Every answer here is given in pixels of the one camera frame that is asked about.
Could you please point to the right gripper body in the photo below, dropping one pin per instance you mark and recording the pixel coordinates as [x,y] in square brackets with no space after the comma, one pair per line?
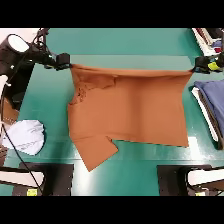
[202,65]

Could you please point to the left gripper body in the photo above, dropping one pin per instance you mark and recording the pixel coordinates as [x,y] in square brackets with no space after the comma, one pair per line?
[63,61]

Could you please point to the orange-brown T-shirt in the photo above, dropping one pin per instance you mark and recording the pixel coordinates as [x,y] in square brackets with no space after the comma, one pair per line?
[133,106]

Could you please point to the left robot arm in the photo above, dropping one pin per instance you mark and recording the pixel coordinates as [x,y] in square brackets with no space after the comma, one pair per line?
[13,56]

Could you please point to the heap of clothes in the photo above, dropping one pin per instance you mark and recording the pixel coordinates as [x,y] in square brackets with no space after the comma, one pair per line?
[208,40]

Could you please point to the blue garment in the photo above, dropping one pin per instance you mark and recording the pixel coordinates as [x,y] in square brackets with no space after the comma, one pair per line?
[215,100]

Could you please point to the white garment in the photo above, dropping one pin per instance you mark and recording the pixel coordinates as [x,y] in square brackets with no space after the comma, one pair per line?
[204,111]
[25,136]

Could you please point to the dark grey garment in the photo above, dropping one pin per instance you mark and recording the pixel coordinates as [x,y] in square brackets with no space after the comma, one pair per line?
[213,125]

